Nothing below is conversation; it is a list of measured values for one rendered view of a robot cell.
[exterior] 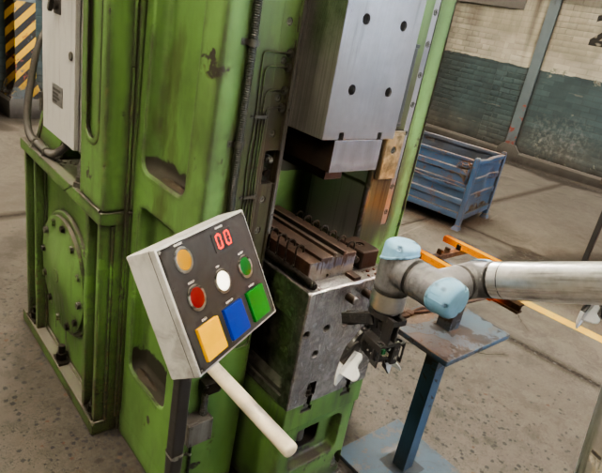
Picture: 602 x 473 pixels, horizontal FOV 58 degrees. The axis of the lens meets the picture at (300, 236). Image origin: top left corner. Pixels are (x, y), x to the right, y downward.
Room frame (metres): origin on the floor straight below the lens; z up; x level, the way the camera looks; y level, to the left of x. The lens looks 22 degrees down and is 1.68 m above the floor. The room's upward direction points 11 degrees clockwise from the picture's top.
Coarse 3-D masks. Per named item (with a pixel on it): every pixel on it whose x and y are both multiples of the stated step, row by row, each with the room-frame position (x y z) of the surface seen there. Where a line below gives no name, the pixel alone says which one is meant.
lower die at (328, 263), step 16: (272, 224) 1.73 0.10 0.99; (288, 224) 1.73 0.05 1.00; (304, 224) 1.78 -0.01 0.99; (272, 240) 1.63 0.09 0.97; (304, 240) 1.64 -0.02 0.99; (336, 240) 1.69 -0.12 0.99; (288, 256) 1.57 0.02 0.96; (304, 256) 1.54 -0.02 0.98; (320, 256) 1.54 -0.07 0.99; (352, 256) 1.62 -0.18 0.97; (304, 272) 1.51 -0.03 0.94; (320, 272) 1.53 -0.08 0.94; (336, 272) 1.58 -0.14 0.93
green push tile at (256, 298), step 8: (256, 288) 1.17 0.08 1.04; (248, 296) 1.13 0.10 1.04; (256, 296) 1.16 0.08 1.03; (264, 296) 1.19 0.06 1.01; (248, 304) 1.13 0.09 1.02; (256, 304) 1.15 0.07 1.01; (264, 304) 1.17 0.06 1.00; (256, 312) 1.14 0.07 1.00; (264, 312) 1.16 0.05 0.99; (256, 320) 1.12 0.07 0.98
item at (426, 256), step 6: (426, 252) 1.77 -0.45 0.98; (426, 258) 1.74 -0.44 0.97; (432, 258) 1.73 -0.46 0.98; (438, 258) 1.74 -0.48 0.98; (432, 264) 1.72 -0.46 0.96; (438, 264) 1.70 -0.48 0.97; (444, 264) 1.70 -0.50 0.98; (498, 300) 1.53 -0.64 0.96; (504, 300) 1.52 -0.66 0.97; (510, 300) 1.50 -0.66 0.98; (516, 300) 1.50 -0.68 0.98; (504, 306) 1.50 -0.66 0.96; (510, 306) 1.50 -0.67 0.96; (516, 306) 1.49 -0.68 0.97; (522, 306) 1.49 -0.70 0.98; (516, 312) 1.48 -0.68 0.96
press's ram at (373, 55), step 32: (320, 0) 1.53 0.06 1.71; (352, 0) 1.47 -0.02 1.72; (384, 0) 1.55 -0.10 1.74; (416, 0) 1.64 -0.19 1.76; (320, 32) 1.52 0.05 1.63; (352, 32) 1.49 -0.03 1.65; (384, 32) 1.57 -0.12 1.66; (416, 32) 1.66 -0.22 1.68; (320, 64) 1.50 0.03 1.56; (352, 64) 1.50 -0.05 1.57; (384, 64) 1.59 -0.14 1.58; (320, 96) 1.49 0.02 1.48; (352, 96) 1.52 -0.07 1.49; (384, 96) 1.61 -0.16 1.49; (320, 128) 1.47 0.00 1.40; (352, 128) 1.54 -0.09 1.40; (384, 128) 1.63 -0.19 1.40
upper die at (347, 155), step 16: (288, 128) 1.64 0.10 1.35; (288, 144) 1.63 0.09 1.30; (304, 144) 1.58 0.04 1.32; (320, 144) 1.53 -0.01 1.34; (336, 144) 1.50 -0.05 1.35; (352, 144) 1.55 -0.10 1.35; (368, 144) 1.59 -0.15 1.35; (304, 160) 1.57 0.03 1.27; (320, 160) 1.52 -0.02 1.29; (336, 160) 1.51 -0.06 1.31; (352, 160) 1.56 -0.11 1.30; (368, 160) 1.60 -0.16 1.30
